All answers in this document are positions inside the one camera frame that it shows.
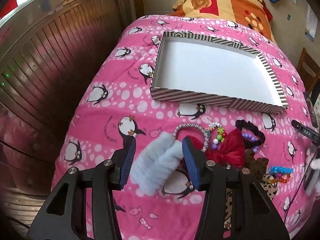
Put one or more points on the wooden chair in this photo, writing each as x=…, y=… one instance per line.
x=303, y=65

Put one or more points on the orange floral blanket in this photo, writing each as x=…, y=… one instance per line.
x=225, y=2

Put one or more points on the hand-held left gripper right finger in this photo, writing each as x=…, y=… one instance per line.
x=190, y=160

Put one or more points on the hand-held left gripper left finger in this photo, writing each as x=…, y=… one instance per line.
x=128, y=155

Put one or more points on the light blue fluffy hair clip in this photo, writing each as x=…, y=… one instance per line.
x=155, y=162

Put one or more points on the wooden slatted panel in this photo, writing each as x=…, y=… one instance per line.
x=50, y=67

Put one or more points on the leopard print bow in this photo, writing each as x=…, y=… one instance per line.
x=271, y=190

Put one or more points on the wall poster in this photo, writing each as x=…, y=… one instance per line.
x=310, y=22

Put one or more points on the striped cardboard box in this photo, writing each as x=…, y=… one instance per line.
x=212, y=62

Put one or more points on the person's right hand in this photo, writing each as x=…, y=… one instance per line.
x=313, y=161

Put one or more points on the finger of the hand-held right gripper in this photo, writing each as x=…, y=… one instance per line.
x=306, y=131

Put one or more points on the red bow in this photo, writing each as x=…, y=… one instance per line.
x=230, y=147

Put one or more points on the brown bow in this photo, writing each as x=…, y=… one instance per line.
x=255, y=165

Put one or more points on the pink penguin blanket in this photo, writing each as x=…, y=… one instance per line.
x=120, y=97

